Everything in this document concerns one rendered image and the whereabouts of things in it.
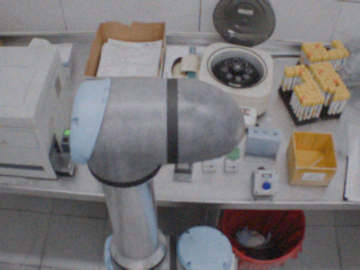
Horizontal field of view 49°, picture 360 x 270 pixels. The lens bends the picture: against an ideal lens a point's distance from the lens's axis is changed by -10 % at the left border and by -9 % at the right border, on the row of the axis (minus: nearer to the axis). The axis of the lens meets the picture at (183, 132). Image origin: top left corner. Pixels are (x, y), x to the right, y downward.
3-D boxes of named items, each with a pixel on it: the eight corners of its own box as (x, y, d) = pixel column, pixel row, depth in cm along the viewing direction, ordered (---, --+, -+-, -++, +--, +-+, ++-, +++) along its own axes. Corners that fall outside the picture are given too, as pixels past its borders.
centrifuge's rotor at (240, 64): (209, 92, 139) (210, 77, 134) (216, 61, 148) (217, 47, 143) (255, 101, 137) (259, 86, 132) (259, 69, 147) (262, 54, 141)
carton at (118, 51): (87, 108, 142) (81, 75, 130) (103, 51, 160) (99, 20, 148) (161, 110, 142) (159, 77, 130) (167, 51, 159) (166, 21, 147)
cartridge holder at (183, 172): (173, 180, 126) (173, 173, 123) (175, 154, 131) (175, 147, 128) (191, 182, 125) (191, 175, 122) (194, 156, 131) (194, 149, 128)
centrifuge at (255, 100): (190, 122, 139) (191, 96, 129) (206, 60, 157) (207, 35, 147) (264, 135, 136) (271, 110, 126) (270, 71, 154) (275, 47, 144)
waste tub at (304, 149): (288, 186, 124) (296, 168, 117) (285, 149, 133) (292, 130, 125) (329, 187, 124) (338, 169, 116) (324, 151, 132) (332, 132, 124)
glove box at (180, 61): (161, 109, 142) (161, 88, 134) (166, 59, 156) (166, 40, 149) (199, 111, 142) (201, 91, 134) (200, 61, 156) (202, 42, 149)
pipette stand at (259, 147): (243, 160, 130) (248, 141, 122) (244, 141, 134) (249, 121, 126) (275, 163, 129) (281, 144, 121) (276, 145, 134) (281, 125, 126)
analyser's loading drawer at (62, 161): (11, 169, 124) (6, 161, 120) (17, 153, 128) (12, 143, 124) (72, 174, 123) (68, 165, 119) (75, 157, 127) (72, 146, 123)
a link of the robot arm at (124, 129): (177, 295, 90) (178, 120, 50) (110, 295, 89) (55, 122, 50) (175, 250, 98) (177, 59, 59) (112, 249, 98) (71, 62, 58)
